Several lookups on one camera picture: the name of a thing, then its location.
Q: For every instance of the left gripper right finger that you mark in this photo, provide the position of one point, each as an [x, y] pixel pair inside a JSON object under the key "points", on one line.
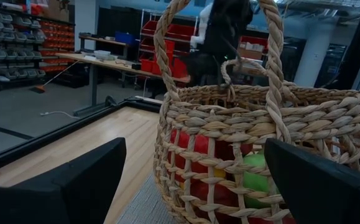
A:
{"points": [[329, 196]]}

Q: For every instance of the green apple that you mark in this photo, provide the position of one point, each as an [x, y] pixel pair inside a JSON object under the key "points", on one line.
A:
{"points": [[255, 183]]}

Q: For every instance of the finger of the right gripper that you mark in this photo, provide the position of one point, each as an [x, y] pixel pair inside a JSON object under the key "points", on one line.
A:
{"points": [[223, 73], [238, 60]]}

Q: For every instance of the red bin rack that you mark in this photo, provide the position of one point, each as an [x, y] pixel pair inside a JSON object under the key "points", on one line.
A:
{"points": [[179, 31]]}

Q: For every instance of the long wooden workbench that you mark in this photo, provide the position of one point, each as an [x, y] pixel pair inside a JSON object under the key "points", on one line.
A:
{"points": [[111, 63]]}

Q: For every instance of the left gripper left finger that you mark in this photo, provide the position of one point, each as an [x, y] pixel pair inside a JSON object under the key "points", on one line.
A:
{"points": [[58, 199]]}

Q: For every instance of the storage shelf with bins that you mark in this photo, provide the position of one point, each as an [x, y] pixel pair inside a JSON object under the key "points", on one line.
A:
{"points": [[11, 37]]}

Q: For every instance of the clear plastic tub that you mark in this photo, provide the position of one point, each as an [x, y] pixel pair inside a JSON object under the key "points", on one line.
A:
{"points": [[102, 54]]}

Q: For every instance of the woven straw basket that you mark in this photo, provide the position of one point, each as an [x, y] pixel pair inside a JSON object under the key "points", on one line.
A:
{"points": [[229, 124]]}

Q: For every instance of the broom with orange head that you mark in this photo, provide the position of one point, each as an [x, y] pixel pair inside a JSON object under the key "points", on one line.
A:
{"points": [[38, 89]]}

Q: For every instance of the yellow lemon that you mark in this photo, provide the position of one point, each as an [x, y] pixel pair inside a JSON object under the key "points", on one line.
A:
{"points": [[219, 172]]}

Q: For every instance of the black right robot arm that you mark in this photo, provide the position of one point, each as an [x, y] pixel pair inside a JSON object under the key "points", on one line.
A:
{"points": [[201, 70]]}

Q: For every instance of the grey woven placemat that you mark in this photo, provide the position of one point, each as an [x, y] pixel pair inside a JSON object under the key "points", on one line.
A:
{"points": [[142, 208]]}

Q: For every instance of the white bulky object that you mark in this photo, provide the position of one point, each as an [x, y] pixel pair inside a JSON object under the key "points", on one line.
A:
{"points": [[201, 25]]}

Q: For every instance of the large red apple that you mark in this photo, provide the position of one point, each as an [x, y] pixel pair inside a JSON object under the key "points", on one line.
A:
{"points": [[200, 146]]}

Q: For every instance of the blue crate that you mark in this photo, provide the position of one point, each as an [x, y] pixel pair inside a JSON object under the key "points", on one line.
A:
{"points": [[127, 38]]}

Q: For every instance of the black aluminium table frame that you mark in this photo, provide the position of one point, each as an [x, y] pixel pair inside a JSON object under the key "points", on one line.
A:
{"points": [[43, 141]]}

